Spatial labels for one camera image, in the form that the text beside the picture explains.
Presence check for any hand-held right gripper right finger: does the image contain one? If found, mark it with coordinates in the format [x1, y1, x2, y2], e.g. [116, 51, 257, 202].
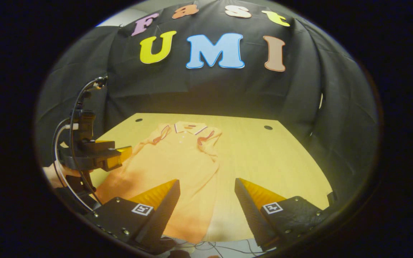
[234, 178, 332, 252]

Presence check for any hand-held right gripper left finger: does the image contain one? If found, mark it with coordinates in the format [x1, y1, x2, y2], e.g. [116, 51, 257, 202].
[84, 179, 181, 255]

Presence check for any orange T-shirt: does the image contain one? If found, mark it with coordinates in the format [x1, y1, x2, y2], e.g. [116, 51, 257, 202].
[95, 121, 226, 245]

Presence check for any black backdrop cloth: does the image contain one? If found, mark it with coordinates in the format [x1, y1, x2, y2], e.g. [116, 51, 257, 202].
[34, 0, 380, 203]

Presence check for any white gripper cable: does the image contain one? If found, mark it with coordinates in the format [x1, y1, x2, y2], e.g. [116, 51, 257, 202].
[53, 123, 96, 213]

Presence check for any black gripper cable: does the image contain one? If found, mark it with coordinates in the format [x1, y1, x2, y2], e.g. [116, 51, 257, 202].
[68, 76, 109, 207]

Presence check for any thin black cable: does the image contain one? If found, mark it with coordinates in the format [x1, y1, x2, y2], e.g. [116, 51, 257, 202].
[163, 239, 265, 257]

